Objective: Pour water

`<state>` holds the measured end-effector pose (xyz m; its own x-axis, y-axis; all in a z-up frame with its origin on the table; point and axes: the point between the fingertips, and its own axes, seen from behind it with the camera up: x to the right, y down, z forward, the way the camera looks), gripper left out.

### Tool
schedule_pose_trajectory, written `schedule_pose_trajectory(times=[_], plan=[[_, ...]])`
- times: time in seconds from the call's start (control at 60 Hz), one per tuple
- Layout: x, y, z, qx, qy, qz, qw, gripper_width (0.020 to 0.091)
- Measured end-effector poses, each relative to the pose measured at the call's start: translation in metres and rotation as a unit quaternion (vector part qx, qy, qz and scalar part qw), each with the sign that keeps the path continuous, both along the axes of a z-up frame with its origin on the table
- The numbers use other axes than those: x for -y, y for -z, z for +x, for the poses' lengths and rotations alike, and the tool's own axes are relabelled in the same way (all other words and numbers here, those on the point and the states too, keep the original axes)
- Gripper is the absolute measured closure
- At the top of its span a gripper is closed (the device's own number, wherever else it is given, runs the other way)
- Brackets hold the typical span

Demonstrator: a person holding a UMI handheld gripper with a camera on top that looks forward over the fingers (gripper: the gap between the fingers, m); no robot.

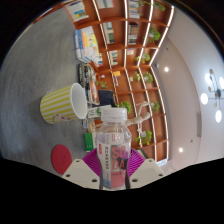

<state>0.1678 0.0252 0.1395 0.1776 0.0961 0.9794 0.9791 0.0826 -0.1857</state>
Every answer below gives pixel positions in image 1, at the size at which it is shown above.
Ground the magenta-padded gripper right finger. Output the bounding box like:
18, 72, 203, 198
127, 148, 165, 189

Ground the multi-bulb ceiling lamp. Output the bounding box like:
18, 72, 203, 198
199, 68, 224, 124

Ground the clear plastic soda water bottle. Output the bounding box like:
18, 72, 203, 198
95, 106, 133, 191

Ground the ceiling air vent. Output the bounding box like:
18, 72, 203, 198
196, 111, 203, 138

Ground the flat round red coaster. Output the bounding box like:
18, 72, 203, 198
50, 143, 73, 175

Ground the wooden shelf unit with books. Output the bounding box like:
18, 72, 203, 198
64, 0, 176, 163

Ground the yellow striped white cup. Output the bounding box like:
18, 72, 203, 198
39, 82, 89, 125

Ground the stack of dark books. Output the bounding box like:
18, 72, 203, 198
78, 63, 100, 104

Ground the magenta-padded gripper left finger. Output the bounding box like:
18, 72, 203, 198
61, 148, 101, 190

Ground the dark blue chair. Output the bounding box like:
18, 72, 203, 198
97, 89, 118, 108

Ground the tall green white carton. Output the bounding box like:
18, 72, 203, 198
87, 105, 111, 120

